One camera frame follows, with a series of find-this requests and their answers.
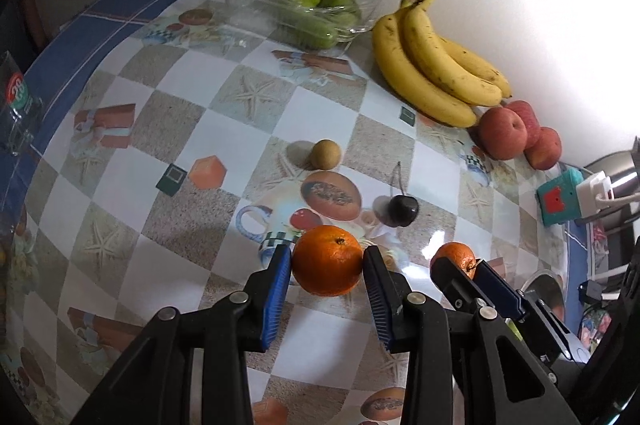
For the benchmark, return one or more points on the dark plum with stem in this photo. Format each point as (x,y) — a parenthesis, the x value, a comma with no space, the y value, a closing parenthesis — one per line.
(402,211)

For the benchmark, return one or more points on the orange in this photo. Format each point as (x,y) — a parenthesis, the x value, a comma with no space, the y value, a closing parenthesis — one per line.
(457,255)
(327,261)

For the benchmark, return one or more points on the black charger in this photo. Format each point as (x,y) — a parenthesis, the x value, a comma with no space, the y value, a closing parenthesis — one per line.
(592,291)

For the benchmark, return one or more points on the colourful printed bag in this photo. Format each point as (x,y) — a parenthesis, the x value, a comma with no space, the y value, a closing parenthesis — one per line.
(595,330)

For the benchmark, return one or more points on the red apple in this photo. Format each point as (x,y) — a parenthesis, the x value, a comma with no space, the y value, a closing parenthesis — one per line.
(546,149)
(501,134)
(529,117)

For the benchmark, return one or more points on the small brown longan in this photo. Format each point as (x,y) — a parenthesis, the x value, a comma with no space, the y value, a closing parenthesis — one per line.
(326,154)

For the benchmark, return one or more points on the stainless steel kettle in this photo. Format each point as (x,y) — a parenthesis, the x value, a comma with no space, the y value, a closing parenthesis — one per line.
(620,177)

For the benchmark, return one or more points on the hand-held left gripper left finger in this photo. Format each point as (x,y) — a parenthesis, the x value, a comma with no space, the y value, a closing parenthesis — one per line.
(277,297)

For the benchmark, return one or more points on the white power plug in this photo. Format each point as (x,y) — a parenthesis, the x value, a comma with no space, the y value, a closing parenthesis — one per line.
(594,191)

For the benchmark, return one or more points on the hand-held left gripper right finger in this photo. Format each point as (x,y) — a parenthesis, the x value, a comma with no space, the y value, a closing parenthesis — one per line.
(377,300)

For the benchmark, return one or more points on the clear drinking glass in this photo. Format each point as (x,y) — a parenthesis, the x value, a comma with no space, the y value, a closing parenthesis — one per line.
(20,100)

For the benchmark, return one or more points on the clear plastic fruit package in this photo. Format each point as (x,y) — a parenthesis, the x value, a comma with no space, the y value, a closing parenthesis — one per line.
(300,5)

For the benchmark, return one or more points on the teal box with red patch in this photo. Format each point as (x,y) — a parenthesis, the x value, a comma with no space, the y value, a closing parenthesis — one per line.
(557,200)

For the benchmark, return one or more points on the printed checkered tablecloth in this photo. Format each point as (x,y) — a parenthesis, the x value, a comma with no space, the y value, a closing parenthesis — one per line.
(165,145)

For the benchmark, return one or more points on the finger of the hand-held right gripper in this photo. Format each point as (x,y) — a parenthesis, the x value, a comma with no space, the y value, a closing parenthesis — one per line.
(497,292)
(452,282)

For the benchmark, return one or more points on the stainless steel bowl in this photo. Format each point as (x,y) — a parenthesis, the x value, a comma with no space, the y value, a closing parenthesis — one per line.
(545,292)

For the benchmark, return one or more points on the yellow banana bunch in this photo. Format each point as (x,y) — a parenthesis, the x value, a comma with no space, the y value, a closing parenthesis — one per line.
(430,65)

